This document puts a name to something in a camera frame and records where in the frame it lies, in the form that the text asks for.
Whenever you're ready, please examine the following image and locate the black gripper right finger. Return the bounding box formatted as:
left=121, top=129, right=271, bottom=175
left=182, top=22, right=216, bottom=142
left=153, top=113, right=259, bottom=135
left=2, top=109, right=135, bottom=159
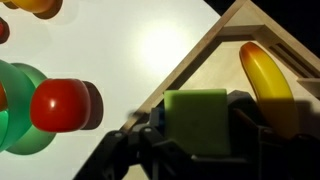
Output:
left=199, top=89, right=320, bottom=180

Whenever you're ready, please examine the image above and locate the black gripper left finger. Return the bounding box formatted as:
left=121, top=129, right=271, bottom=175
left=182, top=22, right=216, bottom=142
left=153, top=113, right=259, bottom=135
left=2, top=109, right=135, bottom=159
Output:
left=73, top=106, right=201, bottom=180

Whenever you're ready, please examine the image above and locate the yellow green block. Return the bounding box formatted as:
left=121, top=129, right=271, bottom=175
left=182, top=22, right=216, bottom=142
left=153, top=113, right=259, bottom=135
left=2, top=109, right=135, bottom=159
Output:
left=162, top=87, right=232, bottom=158

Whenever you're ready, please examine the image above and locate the wooden tray box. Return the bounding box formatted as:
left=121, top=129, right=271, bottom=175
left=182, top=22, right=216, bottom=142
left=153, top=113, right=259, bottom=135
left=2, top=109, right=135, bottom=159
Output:
left=119, top=0, right=320, bottom=180

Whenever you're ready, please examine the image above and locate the yellow toy banana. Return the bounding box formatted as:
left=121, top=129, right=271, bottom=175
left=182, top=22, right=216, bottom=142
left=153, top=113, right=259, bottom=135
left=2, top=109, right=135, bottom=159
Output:
left=238, top=41, right=300, bottom=140

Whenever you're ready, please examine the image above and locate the red toy tomato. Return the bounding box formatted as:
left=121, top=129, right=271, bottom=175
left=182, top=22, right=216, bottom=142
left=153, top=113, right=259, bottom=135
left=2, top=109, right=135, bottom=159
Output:
left=29, top=77, right=92, bottom=134

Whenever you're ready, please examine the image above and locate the green translucent bowl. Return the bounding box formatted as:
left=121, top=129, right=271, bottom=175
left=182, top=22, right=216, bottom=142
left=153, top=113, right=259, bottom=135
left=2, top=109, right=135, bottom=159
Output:
left=0, top=59, right=58, bottom=156

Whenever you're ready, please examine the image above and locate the small red toy fruit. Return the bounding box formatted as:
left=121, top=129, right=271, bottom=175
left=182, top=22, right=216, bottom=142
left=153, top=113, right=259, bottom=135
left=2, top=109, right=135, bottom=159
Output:
left=0, top=17, right=11, bottom=45

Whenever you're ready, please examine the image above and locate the yellow toy lemon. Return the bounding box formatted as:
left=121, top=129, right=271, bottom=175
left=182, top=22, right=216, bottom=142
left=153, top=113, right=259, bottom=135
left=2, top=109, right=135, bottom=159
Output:
left=9, top=0, right=58, bottom=15

